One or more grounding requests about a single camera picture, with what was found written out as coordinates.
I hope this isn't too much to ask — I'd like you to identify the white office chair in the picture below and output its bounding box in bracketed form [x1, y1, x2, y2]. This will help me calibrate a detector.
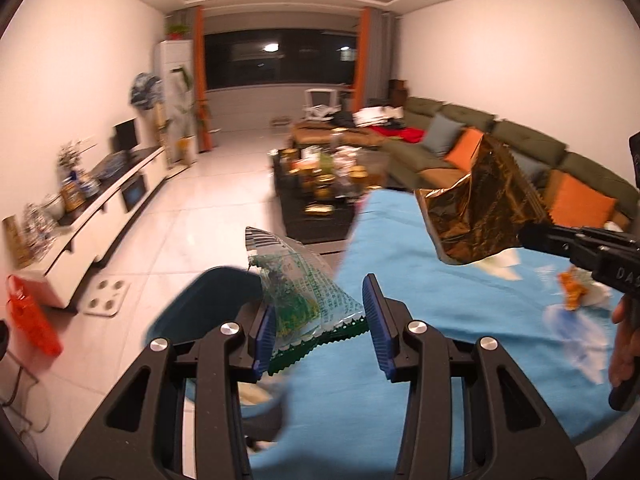
[304, 87, 344, 122]

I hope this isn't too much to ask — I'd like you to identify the blue tablecloth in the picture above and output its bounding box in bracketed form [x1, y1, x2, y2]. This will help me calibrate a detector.
[249, 187, 640, 480]

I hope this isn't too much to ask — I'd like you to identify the vase with flowers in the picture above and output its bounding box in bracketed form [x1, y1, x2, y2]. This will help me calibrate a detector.
[56, 139, 97, 182]

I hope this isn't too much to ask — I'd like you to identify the gold decorative stand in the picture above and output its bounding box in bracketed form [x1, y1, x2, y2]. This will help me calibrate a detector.
[154, 104, 174, 162]

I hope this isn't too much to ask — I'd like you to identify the white bathroom scale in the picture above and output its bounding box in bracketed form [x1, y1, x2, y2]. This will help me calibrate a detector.
[81, 277, 132, 318]

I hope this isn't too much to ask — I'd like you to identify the gold foil snack wrapper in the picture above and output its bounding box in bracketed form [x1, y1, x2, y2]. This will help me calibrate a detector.
[414, 132, 552, 267]

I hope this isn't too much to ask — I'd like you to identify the black coffee table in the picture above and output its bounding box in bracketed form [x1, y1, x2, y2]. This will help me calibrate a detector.
[271, 147, 374, 257]

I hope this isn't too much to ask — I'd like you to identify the glass ornament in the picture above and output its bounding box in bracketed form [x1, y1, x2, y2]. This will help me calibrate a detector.
[21, 203, 57, 252]

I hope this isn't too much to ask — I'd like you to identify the group of glass jars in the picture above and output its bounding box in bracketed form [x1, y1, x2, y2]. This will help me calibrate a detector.
[276, 141, 374, 202]

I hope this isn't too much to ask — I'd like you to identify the tall brown paper box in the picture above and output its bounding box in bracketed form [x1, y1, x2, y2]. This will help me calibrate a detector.
[2, 214, 32, 269]

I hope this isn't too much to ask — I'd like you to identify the green printed clear wrapper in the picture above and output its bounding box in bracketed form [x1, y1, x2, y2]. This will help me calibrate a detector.
[244, 226, 372, 377]

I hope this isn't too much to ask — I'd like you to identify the blue patterned cloth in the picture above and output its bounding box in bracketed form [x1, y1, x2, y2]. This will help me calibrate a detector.
[129, 72, 164, 109]

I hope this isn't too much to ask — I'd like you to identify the tall plant in yellow pot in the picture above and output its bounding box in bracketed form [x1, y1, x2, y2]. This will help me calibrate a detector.
[167, 64, 202, 167]

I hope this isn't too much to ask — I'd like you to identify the pile of white clothes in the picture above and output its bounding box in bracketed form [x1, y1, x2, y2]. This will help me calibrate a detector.
[351, 106, 397, 129]

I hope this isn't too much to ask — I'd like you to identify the red cloth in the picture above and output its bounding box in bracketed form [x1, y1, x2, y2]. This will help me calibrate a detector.
[369, 124, 427, 146]

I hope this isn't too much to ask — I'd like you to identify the white black tv cabinet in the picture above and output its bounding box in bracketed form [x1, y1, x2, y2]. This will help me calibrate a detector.
[29, 144, 169, 309]

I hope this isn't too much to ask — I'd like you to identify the dark blue trash bin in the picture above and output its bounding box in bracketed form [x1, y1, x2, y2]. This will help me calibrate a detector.
[146, 265, 287, 442]

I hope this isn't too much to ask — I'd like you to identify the brown leather ottoman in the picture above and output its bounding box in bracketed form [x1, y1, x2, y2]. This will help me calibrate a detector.
[291, 119, 387, 149]

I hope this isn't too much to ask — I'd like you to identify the blue clear plastic bag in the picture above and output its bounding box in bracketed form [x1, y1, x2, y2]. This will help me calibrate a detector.
[94, 156, 127, 182]

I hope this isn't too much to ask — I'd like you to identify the small black monitor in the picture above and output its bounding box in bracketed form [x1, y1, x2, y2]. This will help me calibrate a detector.
[113, 118, 139, 154]

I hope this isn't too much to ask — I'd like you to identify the white standing air conditioner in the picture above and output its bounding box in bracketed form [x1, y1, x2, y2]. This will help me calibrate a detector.
[153, 39, 197, 169]

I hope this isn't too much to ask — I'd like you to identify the orange grey curtain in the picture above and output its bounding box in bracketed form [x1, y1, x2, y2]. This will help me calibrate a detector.
[352, 6, 402, 112]
[192, 5, 214, 154]

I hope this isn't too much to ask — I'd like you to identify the glass side table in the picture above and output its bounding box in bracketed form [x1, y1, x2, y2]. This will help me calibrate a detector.
[0, 319, 52, 437]

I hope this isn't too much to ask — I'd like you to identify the orange plastic bag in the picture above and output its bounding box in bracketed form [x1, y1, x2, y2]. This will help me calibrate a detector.
[6, 274, 64, 357]

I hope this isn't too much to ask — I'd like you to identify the brown snack wrapper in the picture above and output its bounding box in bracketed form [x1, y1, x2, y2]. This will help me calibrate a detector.
[556, 268, 602, 312]

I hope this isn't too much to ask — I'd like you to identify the dark window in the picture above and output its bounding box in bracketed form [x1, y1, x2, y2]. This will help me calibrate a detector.
[204, 29, 359, 92]

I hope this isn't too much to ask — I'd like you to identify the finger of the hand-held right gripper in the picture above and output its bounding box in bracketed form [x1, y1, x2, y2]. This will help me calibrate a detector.
[519, 222, 582, 242]
[519, 237, 577, 262]

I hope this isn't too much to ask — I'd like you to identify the green brown sofa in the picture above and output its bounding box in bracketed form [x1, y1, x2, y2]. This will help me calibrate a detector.
[384, 95, 640, 242]

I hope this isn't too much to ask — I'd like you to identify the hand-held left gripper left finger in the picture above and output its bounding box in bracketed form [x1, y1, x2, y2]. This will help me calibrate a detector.
[59, 302, 278, 480]

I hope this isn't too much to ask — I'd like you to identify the orange cushion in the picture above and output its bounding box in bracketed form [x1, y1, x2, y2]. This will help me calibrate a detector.
[546, 174, 619, 229]
[444, 127, 487, 169]

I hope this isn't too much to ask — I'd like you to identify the white ceramic jar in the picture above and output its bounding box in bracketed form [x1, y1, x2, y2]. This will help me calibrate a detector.
[44, 194, 67, 222]

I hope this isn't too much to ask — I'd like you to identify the person's right hand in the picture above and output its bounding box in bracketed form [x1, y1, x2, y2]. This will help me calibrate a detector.
[608, 293, 640, 387]

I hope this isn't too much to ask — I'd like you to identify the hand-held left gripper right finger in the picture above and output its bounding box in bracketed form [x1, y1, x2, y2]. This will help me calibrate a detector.
[361, 274, 586, 480]

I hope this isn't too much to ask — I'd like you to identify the grey blue cushion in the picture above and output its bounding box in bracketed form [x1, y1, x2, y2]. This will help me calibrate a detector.
[424, 113, 464, 157]

